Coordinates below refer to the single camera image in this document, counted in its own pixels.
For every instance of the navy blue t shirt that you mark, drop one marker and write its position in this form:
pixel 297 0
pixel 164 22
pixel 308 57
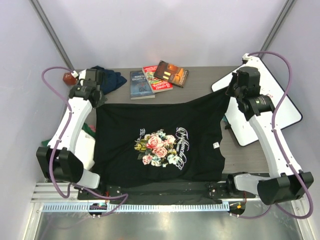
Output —
pixel 112 80

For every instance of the blue 1984 paperback book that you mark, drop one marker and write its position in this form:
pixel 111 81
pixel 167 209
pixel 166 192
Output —
pixel 139 86

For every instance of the white folded t shirt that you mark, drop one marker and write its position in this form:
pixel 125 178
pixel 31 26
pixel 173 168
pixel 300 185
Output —
pixel 84 149

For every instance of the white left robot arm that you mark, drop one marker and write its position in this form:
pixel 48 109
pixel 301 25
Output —
pixel 58 161

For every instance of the green t shirt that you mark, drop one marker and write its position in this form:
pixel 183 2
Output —
pixel 86 128

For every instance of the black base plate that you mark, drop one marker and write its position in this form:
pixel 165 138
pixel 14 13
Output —
pixel 175 192

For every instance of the white perforated cable rail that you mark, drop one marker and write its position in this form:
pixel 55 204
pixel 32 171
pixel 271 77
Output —
pixel 91 207

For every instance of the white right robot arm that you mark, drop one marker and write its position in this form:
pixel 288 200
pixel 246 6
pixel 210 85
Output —
pixel 286 180

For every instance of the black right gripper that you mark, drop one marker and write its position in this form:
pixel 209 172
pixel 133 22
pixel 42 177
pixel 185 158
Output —
pixel 230 91

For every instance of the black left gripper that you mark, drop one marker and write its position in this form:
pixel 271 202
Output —
pixel 101 102

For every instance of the black t shirt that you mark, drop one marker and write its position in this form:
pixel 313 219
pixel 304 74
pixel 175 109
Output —
pixel 139 144

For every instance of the dark cover paperback book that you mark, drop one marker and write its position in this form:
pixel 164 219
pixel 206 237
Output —
pixel 171 73

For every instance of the small red cube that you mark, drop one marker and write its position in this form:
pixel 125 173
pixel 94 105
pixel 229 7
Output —
pixel 69 79

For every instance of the white dry-erase board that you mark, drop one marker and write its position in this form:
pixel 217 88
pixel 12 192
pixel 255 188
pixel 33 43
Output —
pixel 287 115

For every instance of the red cover book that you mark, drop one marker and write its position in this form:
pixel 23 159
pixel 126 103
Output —
pixel 157 85

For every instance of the pink t shirt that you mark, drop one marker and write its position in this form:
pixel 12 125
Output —
pixel 93 128

